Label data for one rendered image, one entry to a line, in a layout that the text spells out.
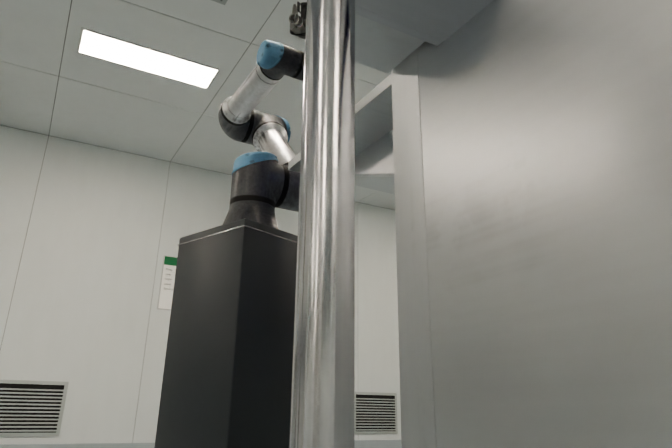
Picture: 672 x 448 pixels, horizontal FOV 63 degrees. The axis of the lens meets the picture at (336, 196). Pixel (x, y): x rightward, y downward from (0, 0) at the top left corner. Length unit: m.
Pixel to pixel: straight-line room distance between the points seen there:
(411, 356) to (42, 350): 5.25
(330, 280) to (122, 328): 5.47
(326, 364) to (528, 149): 0.30
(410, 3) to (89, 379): 5.37
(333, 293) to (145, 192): 5.82
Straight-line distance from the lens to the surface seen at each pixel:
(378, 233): 7.28
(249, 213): 1.38
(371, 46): 0.80
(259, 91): 1.62
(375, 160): 1.03
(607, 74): 0.56
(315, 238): 0.46
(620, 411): 0.50
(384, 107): 0.93
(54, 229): 6.00
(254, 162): 1.43
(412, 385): 0.69
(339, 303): 0.45
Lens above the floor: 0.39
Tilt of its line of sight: 21 degrees up
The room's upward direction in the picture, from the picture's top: 1 degrees clockwise
